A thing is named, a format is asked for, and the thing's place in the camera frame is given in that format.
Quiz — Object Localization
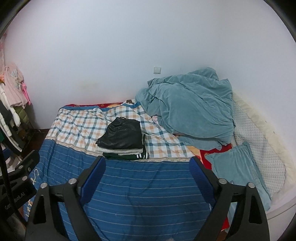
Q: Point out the black leather jacket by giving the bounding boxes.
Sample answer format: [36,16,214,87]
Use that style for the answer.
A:
[96,117,144,150]

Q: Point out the clothes rack with hanging clothes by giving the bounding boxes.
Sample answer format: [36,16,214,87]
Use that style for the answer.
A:
[1,63,34,172]

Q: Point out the teal blue pillow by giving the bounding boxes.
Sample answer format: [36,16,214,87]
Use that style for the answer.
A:
[205,142,271,211]

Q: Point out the red patterned under sheet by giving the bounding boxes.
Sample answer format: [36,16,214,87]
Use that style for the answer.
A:
[62,102,234,232]

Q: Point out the blue striped plaid bed sheet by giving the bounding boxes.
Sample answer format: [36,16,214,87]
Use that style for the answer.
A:
[30,103,210,240]

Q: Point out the white quilted headboard cushion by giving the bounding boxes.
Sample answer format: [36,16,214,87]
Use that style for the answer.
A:
[232,93,295,204]

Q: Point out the white fluffy folded garment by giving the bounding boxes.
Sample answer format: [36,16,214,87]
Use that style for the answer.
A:
[97,147,144,155]

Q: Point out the dark green folded garment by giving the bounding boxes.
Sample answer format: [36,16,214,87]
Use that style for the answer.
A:
[103,135,150,161]

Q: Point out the teal blue crumpled blanket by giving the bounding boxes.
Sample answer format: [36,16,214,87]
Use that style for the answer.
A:
[135,68,235,150]

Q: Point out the white wall switch plate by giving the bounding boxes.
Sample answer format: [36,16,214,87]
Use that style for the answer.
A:
[154,67,161,74]

